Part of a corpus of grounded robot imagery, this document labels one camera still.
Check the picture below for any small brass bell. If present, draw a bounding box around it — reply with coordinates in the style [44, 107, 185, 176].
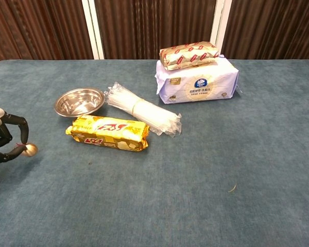
[15, 143, 39, 157]

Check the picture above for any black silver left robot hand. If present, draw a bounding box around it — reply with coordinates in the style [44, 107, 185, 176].
[0, 107, 30, 164]

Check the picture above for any white tissue pack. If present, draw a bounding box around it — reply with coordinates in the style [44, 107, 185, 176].
[154, 54, 243, 104]

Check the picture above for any stainless steel bowl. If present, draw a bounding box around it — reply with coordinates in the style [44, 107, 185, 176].
[54, 87, 106, 118]

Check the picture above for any white vertical frame post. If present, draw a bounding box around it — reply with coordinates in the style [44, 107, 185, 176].
[210, 0, 233, 51]
[81, 0, 105, 60]

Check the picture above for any bundle of wrapped clear straws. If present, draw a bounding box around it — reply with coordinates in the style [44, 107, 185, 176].
[104, 81, 183, 137]

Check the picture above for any brown pleated curtain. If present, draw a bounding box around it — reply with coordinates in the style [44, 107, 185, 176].
[0, 0, 309, 66]

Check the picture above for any gold red patterned snack package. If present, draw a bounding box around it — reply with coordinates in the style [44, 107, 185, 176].
[159, 41, 220, 71]

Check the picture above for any yellow biscuit package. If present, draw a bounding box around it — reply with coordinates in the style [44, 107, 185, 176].
[65, 114, 150, 152]

